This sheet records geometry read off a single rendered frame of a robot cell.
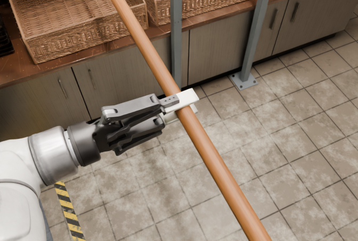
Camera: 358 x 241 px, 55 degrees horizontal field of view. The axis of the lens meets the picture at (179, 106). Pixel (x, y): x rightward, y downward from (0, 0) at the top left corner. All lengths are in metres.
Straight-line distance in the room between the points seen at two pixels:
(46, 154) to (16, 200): 0.11
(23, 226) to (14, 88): 1.25
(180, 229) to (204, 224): 0.12
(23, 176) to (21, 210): 0.09
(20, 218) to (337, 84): 2.19
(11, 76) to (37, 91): 0.13
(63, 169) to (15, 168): 0.07
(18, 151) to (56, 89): 1.16
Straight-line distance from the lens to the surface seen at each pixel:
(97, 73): 1.72
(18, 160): 0.58
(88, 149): 0.58
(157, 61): 0.69
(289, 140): 2.07
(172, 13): 1.57
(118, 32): 1.66
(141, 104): 0.58
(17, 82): 1.65
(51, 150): 0.58
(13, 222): 0.47
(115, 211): 1.83
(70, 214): 1.88
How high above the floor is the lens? 1.71
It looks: 55 degrees down
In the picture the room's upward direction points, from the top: straight up
